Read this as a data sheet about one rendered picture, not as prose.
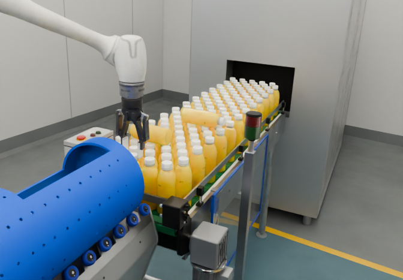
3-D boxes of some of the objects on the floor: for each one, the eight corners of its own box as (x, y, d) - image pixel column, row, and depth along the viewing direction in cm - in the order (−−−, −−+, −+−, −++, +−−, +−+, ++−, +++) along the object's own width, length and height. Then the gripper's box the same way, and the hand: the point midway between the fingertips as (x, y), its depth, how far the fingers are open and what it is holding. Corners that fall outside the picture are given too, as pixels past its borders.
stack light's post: (226, 360, 196) (244, 151, 159) (229, 354, 200) (247, 148, 163) (234, 363, 195) (253, 153, 158) (236, 357, 198) (256, 150, 161)
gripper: (104, 94, 144) (106, 154, 152) (149, 102, 137) (149, 165, 145) (116, 90, 151) (117, 148, 158) (160, 97, 144) (159, 157, 151)
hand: (132, 148), depth 151 cm, fingers open, 6 cm apart
